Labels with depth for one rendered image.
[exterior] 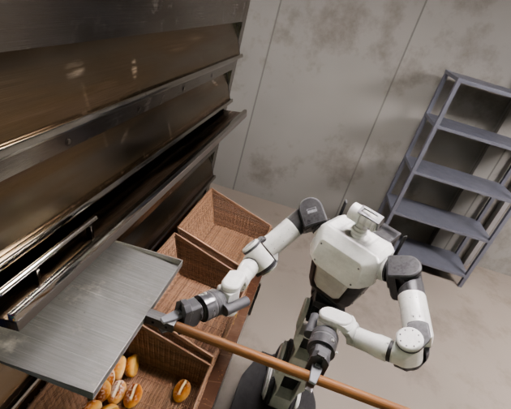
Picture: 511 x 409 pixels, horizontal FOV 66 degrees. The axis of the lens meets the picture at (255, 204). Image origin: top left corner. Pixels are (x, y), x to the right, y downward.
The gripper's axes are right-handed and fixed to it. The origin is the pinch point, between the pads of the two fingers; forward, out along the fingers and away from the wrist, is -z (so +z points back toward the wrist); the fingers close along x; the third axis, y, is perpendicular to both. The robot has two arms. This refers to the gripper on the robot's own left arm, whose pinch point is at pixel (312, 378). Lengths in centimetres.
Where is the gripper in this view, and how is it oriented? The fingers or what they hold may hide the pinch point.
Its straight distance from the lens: 123.5
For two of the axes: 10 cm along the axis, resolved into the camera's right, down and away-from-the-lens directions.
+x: -2.4, 8.3, 5.0
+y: -9.0, -3.8, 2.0
